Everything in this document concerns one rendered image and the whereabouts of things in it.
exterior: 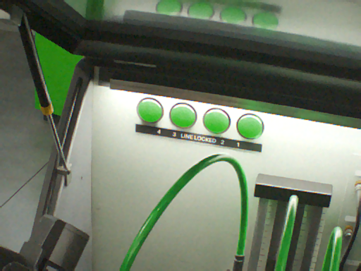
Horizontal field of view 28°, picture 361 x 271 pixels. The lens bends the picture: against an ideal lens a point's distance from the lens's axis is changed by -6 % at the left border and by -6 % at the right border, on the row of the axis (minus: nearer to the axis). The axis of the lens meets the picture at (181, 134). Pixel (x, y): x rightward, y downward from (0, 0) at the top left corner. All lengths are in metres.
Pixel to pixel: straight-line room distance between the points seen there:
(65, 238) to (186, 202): 0.50
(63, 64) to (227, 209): 2.85
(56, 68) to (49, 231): 3.29
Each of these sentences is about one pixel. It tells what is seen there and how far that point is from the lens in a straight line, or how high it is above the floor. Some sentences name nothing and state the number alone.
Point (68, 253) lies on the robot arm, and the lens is 0.97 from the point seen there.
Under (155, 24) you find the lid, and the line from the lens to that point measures 1.06.
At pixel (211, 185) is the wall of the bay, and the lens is 1.41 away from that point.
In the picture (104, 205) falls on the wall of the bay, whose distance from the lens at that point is 1.49.
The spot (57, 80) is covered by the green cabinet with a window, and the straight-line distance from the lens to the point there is 4.25.
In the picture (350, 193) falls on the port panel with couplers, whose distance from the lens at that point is 1.38.
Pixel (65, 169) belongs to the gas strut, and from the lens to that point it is 1.29.
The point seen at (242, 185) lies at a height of 1.32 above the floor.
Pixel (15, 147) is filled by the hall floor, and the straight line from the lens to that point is 4.17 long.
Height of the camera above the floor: 1.96
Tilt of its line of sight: 27 degrees down
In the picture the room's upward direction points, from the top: 5 degrees clockwise
